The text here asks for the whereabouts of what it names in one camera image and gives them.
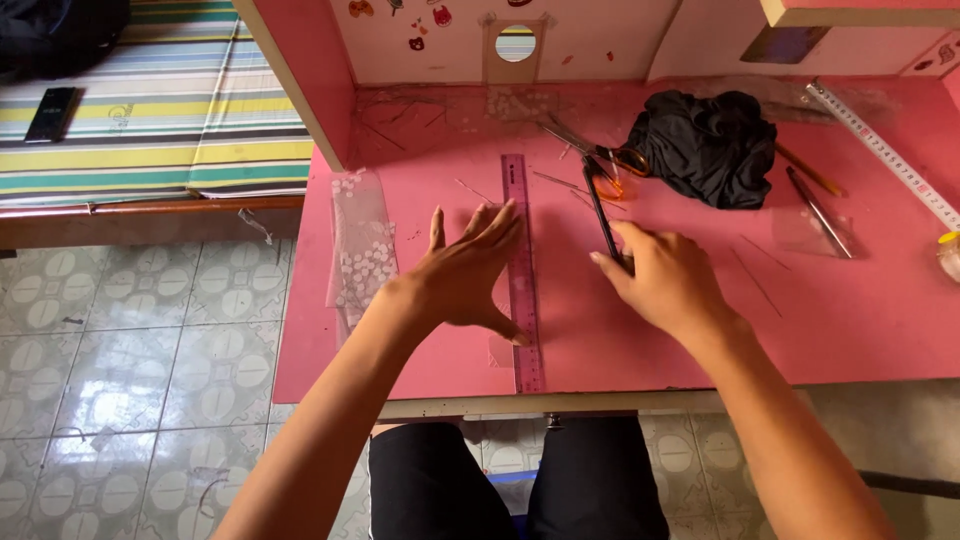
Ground cardboard piece with round hole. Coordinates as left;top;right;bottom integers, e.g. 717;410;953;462
482;18;547;85

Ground person's black shorts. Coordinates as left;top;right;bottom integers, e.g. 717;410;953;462
366;414;671;540

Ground clear dotted sheet with cutouts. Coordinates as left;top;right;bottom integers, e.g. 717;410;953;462
445;84;562;135

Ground purple plastic ruler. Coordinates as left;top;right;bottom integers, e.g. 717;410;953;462
500;153;546;396

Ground person's right hand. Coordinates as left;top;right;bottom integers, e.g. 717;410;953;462
588;220;753;348

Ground dark purple sheet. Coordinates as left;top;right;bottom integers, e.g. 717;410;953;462
739;25;832;66

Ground orange handled scissors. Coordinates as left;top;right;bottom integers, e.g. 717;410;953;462
535;118;652;202

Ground black phone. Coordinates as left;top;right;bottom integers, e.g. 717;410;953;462
23;86;81;144

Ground clear plastic piece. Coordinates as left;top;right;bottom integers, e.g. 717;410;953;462
771;206;860;261

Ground pile of thin plastic strips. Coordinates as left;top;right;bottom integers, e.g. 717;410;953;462
357;86;451;153

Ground large clear plastic bag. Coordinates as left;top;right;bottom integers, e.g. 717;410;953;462
673;73;897;127

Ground pink and white desk hutch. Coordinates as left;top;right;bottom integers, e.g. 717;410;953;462
231;0;960;174

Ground yellow pencil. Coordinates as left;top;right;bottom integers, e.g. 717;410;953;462
774;141;850;201

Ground thin clear plastic strip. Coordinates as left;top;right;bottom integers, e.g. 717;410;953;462
531;170;583;191
453;177;498;206
730;246;783;319
739;233;793;273

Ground wooden bed frame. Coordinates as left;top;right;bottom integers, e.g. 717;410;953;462
0;193;306;252

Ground black bag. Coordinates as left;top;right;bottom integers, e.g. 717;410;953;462
0;0;133;78

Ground person's left hand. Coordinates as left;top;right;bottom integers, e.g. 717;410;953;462
391;198;531;347

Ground white measuring ruler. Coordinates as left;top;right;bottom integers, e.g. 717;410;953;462
804;78;960;234

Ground black hose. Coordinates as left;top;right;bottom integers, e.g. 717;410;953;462
857;469;960;501

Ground black craft knife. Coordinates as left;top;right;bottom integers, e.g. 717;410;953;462
580;155;636;274

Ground yellow capped bottle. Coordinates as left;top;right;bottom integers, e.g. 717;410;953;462
936;230;960;285

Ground small clear plastic sheet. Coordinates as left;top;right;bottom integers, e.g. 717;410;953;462
486;300;519;370

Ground group of small stickers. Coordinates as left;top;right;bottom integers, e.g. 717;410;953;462
346;0;535;54

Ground striped mattress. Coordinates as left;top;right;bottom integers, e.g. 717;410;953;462
0;0;316;209

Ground clear sheet with white dots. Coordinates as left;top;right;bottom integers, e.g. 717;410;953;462
325;168;400;348

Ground crumpled black cloth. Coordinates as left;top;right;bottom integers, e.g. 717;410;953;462
621;89;779;212

